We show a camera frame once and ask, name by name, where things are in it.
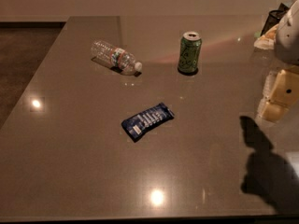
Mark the crumpled white paper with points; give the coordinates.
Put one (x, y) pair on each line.
(267, 41)

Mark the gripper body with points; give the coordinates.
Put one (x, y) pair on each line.
(288, 41)

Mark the black mesh cup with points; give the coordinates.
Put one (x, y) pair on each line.
(274, 17)

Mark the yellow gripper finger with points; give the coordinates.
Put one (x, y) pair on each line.
(271, 112)

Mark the green soda can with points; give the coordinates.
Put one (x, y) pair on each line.
(190, 46)

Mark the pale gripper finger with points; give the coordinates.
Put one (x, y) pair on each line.
(269, 83)

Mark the blue rxbar chocolate wrapper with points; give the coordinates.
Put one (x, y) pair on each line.
(143, 122)

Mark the clear plastic water bottle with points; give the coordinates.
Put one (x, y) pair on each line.
(115, 59)

